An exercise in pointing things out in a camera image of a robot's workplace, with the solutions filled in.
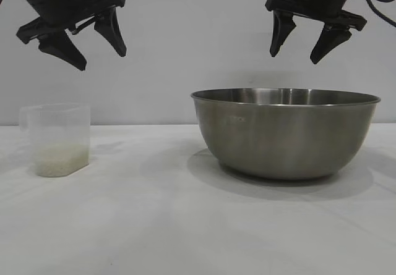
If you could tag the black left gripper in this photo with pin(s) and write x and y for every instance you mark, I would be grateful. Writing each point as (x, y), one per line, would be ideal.
(58, 3)

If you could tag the white uncooked rice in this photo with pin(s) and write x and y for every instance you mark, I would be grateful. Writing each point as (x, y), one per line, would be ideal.
(60, 160)

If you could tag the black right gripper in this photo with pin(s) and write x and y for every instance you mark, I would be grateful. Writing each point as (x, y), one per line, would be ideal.
(325, 0)

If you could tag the translucent plastic measuring cup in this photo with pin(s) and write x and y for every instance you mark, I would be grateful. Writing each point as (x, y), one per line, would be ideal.
(55, 126)

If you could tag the stainless steel mixing bowl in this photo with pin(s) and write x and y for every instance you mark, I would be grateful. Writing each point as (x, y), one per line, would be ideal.
(284, 139)

